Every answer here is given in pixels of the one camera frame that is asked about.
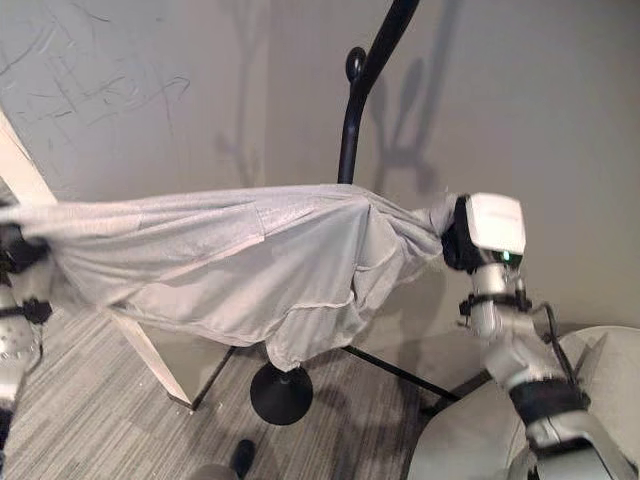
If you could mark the light grey garment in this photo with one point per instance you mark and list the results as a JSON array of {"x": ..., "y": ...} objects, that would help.
[{"x": 225, "y": 260}]

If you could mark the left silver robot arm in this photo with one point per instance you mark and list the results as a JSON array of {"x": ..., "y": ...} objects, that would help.
[{"x": 15, "y": 335}]

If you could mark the black clothes rack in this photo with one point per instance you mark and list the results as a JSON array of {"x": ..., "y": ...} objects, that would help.
[{"x": 356, "y": 100}]

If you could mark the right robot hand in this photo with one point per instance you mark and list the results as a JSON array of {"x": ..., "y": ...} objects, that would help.
[{"x": 495, "y": 225}]

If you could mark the white wooden furniture frame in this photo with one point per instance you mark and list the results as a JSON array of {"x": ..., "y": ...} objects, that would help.
[{"x": 150, "y": 360}]

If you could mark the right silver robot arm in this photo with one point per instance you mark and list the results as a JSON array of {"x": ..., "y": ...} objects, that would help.
[{"x": 545, "y": 395}]

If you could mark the light grey sofa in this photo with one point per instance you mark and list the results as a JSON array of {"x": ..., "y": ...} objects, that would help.
[{"x": 465, "y": 440}]

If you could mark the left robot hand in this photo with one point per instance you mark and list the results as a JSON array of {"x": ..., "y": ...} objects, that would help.
[{"x": 22, "y": 255}]

